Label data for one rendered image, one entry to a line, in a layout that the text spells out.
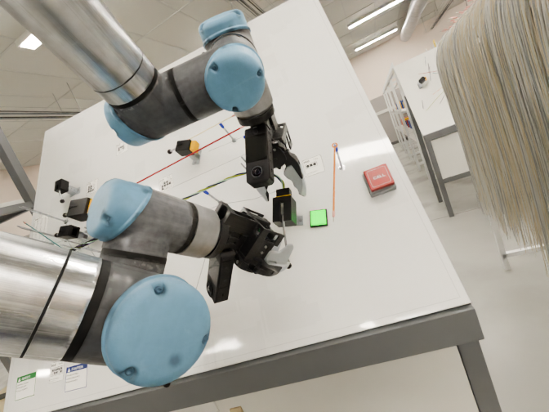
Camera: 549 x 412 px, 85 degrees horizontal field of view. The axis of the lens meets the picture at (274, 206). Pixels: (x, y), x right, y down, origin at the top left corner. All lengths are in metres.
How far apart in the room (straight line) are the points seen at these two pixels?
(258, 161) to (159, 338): 0.37
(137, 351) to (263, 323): 0.48
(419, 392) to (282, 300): 0.34
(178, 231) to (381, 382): 0.55
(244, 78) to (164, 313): 0.28
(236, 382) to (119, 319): 0.53
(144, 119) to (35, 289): 0.26
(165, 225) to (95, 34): 0.21
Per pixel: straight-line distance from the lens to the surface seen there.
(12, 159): 1.50
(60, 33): 0.38
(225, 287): 0.52
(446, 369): 0.77
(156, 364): 0.24
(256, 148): 0.55
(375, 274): 0.65
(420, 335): 0.65
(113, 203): 0.36
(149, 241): 0.38
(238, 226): 0.46
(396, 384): 0.77
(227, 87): 0.40
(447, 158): 3.37
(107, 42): 0.39
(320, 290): 0.66
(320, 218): 0.68
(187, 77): 0.43
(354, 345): 0.65
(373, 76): 11.67
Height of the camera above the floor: 1.24
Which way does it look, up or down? 9 degrees down
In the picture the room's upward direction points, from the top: 23 degrees counter-clockwise
